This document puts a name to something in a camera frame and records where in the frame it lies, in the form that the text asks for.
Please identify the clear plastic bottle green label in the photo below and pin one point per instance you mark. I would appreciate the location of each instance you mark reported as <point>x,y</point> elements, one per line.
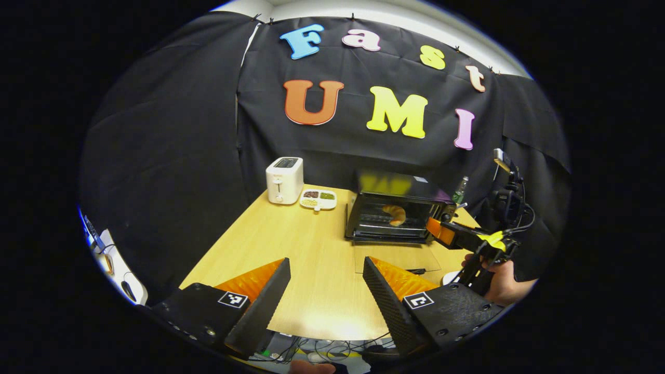
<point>459,191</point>

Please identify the white divided snack dish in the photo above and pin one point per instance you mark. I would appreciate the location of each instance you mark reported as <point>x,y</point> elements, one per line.
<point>318,199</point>

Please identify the golden croissant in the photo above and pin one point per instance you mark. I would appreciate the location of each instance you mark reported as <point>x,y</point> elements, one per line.
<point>396,214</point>

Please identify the black electric oven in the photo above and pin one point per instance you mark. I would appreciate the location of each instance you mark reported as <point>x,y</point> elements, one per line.
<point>395,187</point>

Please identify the white toaster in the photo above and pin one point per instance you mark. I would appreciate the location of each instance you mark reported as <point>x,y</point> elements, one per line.
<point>284,182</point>

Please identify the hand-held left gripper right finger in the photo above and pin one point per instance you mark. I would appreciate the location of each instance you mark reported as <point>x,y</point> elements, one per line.
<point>389,306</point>

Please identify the black backdrop cloth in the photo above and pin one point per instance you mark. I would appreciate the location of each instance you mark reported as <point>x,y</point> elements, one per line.
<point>166,156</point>

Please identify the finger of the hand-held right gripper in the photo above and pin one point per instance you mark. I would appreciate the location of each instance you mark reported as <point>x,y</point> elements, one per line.
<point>467,236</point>

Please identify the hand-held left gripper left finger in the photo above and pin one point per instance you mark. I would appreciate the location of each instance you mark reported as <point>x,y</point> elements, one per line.
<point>260,306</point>

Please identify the white side desk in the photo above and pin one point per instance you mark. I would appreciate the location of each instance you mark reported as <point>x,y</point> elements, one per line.
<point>117,265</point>

